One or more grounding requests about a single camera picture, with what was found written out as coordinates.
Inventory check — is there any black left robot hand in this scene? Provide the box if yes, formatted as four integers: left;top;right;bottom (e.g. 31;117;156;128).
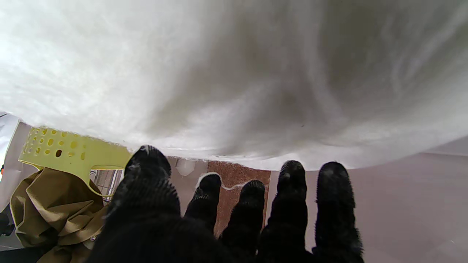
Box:
86;145;364;263

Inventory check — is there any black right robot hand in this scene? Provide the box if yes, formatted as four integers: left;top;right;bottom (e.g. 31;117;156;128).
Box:
0;212;15;237

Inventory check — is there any brown pillowcase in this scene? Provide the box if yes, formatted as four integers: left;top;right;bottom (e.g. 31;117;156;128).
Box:
10;167;110;263

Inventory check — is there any white pillow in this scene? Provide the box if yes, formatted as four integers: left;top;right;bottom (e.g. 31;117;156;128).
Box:
0;0;468;171

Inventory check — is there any yellow perforated laundry basket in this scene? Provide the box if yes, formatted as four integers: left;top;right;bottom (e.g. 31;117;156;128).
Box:
18;127;133;198

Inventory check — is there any brown wooden cutting board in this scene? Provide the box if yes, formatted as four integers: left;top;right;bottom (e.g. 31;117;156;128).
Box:
207;161;272;238

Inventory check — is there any white candle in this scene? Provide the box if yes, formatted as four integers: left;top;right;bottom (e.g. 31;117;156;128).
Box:
175;158;197;176

